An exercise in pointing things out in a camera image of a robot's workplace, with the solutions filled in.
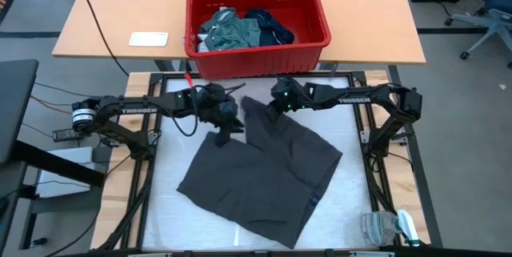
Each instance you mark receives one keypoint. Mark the red plastic bin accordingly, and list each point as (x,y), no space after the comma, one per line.
(256,61)

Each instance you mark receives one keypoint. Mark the dark grey shorts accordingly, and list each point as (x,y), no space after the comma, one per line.
(264,177)

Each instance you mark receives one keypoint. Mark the clear spray bottle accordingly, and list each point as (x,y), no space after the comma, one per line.
(384,229)

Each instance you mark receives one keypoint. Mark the light wooden desk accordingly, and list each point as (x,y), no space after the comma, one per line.
(360,17)

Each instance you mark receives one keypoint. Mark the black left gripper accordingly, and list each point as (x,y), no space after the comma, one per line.
(216,105)

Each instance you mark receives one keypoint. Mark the green patterned shorts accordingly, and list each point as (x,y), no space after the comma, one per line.
(230,33)

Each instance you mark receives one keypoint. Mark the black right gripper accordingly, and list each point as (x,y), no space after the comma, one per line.
(286,95)

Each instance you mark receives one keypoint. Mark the red tag on arm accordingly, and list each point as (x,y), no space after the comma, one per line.
(189,80)

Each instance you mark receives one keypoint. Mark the white box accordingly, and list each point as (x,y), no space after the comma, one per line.
(68,173)

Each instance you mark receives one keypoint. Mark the black power adapter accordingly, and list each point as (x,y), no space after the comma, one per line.
(66,135)

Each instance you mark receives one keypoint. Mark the navy patterned garment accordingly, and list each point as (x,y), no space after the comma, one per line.
(272,29)

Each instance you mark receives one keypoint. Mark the blue office chair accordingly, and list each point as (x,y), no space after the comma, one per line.
(496,13)

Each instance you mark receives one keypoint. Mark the black aluminium table frame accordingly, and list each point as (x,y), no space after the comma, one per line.
(157,79)

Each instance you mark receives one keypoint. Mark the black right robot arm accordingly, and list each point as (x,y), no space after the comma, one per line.
(360,99)

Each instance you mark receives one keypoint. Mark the black stand bar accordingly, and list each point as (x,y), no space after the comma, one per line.
(60,165)

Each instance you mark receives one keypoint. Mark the black flat screen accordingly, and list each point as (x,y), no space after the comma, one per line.
(16,105)

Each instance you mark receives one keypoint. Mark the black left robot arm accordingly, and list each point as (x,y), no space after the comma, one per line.
(136,110)

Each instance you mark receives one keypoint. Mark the white rectangular card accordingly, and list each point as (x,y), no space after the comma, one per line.
(148,39)

